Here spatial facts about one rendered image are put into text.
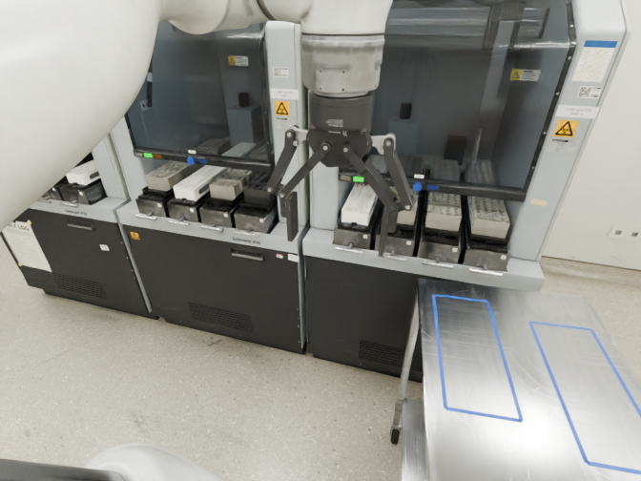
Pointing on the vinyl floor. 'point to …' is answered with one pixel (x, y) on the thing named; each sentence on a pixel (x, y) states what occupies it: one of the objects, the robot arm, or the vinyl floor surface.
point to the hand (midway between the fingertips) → (336, 237)
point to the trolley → (515, 389)
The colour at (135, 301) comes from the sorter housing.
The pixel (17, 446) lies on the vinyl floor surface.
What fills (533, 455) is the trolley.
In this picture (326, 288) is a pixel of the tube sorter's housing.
